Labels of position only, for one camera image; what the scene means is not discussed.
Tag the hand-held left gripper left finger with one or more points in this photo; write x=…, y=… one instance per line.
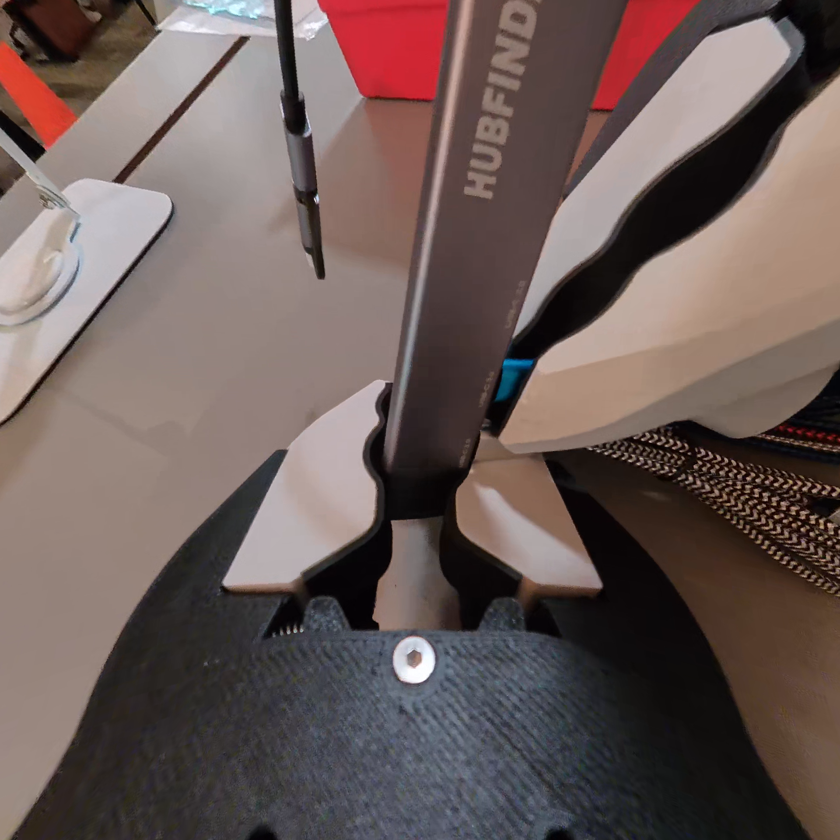
x=315, y=505

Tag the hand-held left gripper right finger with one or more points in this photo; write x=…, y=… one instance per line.
x=525, y=525

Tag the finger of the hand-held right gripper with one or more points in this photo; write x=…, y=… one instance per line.
x=669, y=131
x=689, y=341

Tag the grey USB hub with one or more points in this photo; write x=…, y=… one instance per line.
x=485, y=229

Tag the red plastic storage bin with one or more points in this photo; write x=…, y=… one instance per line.
x=394, y=52

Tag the grey desk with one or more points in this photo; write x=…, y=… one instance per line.
x=229, y=328

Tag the white lamp base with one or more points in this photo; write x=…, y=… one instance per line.
x=111, y=249

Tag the clear plastic bag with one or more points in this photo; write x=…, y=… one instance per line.
x=249, y=16

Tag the red flat object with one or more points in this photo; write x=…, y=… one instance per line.
x=33, y=92

